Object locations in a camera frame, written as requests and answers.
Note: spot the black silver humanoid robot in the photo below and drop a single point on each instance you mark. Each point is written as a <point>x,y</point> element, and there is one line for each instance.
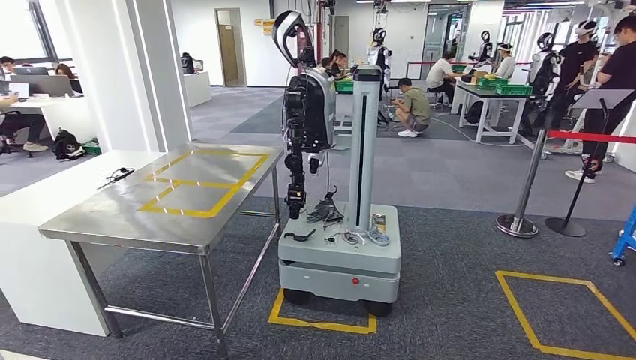
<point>544,69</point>
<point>379,54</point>
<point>484,49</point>

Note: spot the white table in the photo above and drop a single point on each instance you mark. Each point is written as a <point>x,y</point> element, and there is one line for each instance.
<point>489,99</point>

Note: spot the grey mobile base column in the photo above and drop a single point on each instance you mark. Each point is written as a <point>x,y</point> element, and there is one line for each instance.
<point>338,278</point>

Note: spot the steel workbench yellow tape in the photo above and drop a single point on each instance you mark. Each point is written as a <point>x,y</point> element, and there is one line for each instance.
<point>149,208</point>

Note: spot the black hook part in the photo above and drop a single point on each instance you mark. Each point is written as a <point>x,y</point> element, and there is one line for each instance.
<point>298,237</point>

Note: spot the wooden door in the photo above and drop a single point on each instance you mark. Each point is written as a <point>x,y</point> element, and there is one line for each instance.
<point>229,49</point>

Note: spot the green plastic crate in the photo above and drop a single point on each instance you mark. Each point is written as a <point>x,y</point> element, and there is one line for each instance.
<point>92,149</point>
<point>514,90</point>
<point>489,83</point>
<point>344,86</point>

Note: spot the red barrier tape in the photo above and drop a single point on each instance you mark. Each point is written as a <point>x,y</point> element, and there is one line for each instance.
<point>591,137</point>

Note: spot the black headset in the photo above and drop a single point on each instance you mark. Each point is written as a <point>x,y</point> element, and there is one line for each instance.
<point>119,174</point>

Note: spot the spare grey robot hand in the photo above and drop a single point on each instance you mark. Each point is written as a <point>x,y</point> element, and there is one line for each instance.
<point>325,211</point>

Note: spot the blue steel shelf rack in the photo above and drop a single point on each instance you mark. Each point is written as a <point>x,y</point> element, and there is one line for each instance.
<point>623,238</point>

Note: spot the grey monitor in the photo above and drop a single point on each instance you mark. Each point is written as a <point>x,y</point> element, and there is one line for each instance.
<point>42,85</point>

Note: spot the black silver robot torso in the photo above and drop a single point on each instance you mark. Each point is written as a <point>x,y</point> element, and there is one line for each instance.
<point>310,109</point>

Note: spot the white cabinet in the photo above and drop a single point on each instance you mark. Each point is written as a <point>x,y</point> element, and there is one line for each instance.
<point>198,89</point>
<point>49,189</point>

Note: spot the silver stanchion post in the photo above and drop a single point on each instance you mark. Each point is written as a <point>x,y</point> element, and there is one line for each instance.
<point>526,179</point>

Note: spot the person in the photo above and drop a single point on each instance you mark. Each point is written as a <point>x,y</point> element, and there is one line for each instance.
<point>439,74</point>
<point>340,62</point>
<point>67,74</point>
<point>576,59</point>
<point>415,104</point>
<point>7,64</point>
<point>616,69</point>
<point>327,64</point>
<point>20,129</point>
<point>506,62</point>

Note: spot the white desk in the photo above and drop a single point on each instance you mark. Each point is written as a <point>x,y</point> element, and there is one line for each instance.
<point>64,116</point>

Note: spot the black backpack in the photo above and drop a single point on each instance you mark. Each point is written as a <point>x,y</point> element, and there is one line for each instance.
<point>67,145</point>
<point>474,113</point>

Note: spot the yellow floor tape square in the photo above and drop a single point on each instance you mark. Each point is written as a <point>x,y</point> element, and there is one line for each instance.
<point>541,278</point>
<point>323,325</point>

